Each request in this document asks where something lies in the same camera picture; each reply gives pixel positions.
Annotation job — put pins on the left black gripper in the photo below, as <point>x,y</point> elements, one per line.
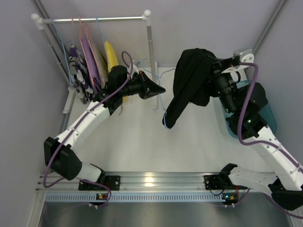
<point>144,85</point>

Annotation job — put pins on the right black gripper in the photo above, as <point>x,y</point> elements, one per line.
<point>218,77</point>

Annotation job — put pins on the light blue wire hanger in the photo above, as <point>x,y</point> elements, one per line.
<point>159,100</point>

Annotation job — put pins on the black trousers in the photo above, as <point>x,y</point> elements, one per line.
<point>191,74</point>

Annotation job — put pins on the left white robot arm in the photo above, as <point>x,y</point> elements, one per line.
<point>60,153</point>

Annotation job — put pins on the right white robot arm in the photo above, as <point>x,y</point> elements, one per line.
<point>243,104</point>

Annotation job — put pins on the yellow trousers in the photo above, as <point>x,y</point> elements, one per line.
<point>112,59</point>

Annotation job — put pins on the purple trousers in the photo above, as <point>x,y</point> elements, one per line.
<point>92,65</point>

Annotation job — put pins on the grey trousers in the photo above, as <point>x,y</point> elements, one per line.
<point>101,65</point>

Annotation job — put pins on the blue hanger far left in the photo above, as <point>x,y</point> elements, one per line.
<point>64,51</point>

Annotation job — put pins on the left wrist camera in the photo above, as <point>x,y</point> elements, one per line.
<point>136,66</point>

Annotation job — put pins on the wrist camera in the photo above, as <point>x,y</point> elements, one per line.
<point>245,55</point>
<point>136,66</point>

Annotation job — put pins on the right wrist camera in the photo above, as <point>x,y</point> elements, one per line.
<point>245,55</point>

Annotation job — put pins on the aluminium mounting rail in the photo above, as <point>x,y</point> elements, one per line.
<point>142,187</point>

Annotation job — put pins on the pink wire hanger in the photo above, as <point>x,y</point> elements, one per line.
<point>79,33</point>
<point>86,33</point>

